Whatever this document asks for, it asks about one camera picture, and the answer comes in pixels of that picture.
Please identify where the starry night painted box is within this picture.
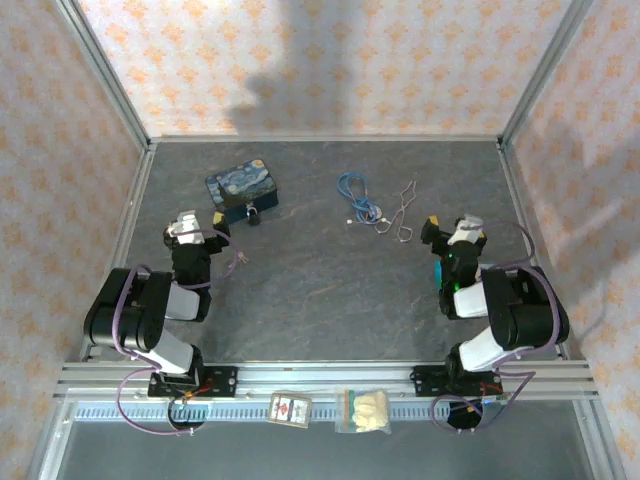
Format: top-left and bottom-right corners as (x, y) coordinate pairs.
(204, 158), (280, 226)

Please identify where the small controller board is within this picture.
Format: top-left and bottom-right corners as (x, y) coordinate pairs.
(469, 393), (509, 416)
(172, 397), (211, 421)

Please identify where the clear bag with pale pieces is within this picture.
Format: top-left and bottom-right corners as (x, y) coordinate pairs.
(335, 388), (392, 435)

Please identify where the small printed card box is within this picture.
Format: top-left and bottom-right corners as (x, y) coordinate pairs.
(268, 392), (314, 429)

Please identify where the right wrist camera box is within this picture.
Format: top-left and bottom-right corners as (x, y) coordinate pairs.
(447, 214), (487, 246)

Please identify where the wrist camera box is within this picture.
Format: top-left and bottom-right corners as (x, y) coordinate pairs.
(447, 214), (487, 246)
(166, 209), (207, 247)

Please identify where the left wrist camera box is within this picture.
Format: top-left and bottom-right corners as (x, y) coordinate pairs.
(166, 209), (207, 247)

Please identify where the thin bent wire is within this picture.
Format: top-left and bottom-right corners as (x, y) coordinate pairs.
(391, 178), (419, 245)

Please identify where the aluminium side rail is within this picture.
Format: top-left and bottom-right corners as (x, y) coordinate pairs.
(79, 142), (157, 362)
(497, 142), (571, 362)

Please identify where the blue coiled cable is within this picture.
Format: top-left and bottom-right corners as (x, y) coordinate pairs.
(335, 171), (382, 226)

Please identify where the short aluminium cross rail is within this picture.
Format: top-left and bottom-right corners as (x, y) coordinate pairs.
(148, 133), (504, 147)

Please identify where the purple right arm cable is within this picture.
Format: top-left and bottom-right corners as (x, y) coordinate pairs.
(430, 221), (565, 433)

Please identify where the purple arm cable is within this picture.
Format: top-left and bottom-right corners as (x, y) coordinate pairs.
(113, 224), (247, 437)
(430, 221), (565, 433)

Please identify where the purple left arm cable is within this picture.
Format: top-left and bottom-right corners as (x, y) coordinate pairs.
(113, 224), (247, 437)

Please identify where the slotted grey cable duct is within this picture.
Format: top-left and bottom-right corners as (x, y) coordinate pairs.
(73, 402), (576, 422)

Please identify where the aluminium frame post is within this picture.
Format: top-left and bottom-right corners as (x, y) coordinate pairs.
(52, 0), (153, 151)
(498, 0), (596, 149)

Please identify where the wide aluminium base rail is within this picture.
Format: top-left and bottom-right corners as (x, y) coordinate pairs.
(55, 359), (600, 400)

